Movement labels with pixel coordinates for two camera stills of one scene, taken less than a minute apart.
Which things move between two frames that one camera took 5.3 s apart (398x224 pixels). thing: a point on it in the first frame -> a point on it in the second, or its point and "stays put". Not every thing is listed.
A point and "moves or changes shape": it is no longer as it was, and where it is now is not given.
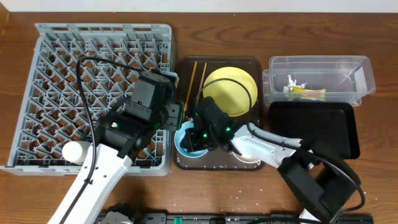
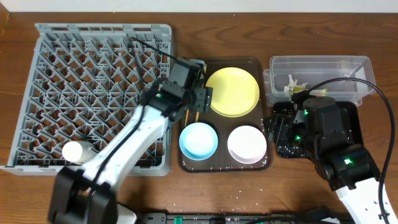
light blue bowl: [178, 138] moves or changes shape
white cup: [76, 152] stays put
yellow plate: [232, 89] stays put
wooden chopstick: [190, 88] moves or changes shape
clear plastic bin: [318, 78] stays put
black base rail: [345, 218] stays put
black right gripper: [191, 142] -> [277, 130]
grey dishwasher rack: [73, 74] stays put
